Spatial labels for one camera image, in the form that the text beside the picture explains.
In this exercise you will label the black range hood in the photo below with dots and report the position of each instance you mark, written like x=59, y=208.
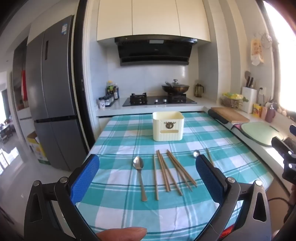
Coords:
x=155, y=52

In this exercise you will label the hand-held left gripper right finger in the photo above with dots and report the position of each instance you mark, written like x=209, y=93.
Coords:
x=208, y=178

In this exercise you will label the black gas hob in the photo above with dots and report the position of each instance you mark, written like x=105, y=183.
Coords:
x=159, y=100

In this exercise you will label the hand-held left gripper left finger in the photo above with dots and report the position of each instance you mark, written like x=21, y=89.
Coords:
x=85, y=178

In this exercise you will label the white knife block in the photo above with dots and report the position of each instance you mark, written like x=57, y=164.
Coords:
x=249, y=99

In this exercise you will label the white wall socket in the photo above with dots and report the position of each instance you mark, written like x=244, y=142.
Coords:
x=262, y=91

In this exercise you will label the red cloth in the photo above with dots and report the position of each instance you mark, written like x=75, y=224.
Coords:
x=23, y=84

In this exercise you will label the pink soap bottle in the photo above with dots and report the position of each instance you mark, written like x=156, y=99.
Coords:
x=270, y=113

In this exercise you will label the pale green cutting board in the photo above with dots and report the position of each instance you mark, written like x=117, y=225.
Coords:
x=261, y=133

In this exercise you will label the cream utensil holder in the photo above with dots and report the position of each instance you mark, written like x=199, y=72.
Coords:
x=168, y=126

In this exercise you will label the basket with yellow bags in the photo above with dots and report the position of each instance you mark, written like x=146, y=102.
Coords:
x=231, y=99

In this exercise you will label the brown glass jug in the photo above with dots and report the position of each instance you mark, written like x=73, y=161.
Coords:
x=198, y=90

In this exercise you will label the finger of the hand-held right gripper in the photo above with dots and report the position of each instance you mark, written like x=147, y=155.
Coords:
x=293, y=131
x=279, y=144

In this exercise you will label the person's left hand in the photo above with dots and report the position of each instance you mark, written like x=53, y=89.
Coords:
x=122, y=234

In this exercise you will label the glass wok lid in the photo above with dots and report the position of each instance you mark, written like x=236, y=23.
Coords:
x=175, y=83

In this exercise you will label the yellow packet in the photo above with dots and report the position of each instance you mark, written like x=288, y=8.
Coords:
x=256, y=110

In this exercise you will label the black tray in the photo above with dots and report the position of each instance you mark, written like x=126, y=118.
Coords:
x=217, y=117

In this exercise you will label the dark sauce bottle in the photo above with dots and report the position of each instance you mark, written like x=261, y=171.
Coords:
x=116, y=92

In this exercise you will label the teal white checked tablecloth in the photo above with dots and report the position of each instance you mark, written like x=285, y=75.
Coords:
x=120, y=139

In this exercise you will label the dark wok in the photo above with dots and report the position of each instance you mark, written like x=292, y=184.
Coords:
x=175, y=89

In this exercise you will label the grey refrigerator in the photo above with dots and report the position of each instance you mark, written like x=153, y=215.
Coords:
x=53, y=92

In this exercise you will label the yellow green cardboard box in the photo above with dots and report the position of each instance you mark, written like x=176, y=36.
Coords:
x=38, y=148

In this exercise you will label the wooden cutting board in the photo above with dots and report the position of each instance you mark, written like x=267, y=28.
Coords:
x=231, y=114

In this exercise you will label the cream wall cabinets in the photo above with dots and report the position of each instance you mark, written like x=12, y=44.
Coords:
x=152, y=18

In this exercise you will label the row of spice jars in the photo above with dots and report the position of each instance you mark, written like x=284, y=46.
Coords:
x=106, y=101

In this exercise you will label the hanging patterned towel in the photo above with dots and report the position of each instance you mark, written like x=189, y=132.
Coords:
x=256, y=52

